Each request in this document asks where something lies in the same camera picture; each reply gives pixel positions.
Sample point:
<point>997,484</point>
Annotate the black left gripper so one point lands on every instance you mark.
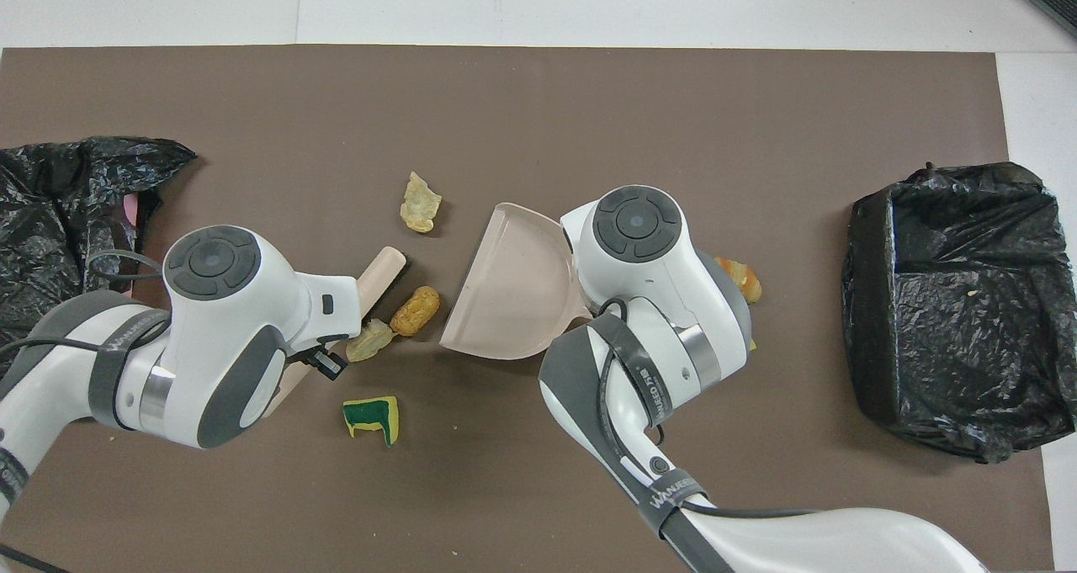
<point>320,345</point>

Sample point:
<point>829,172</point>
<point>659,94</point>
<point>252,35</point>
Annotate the yellow green notched sponge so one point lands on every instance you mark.
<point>370,417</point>

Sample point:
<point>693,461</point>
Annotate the orange brown foam chunk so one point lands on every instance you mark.
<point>415,310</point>

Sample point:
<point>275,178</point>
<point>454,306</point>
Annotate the beige brush with black bristles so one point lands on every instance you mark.
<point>383,274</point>

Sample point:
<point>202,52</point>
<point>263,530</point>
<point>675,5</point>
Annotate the pale yellow white foam chunk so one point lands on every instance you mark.
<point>419,203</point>

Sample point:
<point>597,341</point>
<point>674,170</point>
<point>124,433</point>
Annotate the beige plastic dustpan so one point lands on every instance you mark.
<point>513,295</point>

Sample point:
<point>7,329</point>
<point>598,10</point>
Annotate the orange yellow sponge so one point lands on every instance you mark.
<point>740,277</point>

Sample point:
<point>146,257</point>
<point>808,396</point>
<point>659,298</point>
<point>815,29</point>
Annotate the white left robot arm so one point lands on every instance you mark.
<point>219,337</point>

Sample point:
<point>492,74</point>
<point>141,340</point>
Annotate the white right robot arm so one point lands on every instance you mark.
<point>656,304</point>

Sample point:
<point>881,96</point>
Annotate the pink bin under black bag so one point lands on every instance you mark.
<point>50,220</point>

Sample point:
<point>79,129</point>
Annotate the bin lined with black bag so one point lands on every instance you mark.
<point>959,320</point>

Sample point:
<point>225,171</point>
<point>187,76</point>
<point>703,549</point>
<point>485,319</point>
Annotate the brown table mat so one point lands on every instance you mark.
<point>538,110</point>

